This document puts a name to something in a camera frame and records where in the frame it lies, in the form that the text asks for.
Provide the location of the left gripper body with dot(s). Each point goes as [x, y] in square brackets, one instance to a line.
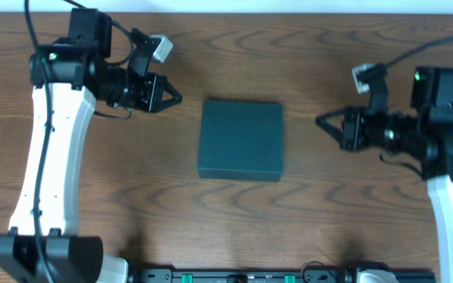
[154, 93]

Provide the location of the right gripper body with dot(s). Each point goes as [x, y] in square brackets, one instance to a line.
[350, 130]

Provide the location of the dark green box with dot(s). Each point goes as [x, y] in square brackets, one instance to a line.
[241, 141]

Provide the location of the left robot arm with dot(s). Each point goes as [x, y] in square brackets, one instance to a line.
[69, 77]

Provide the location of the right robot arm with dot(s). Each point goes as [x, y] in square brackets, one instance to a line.
[427, 137]

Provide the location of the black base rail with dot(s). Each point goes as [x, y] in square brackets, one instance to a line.
[194, 276]

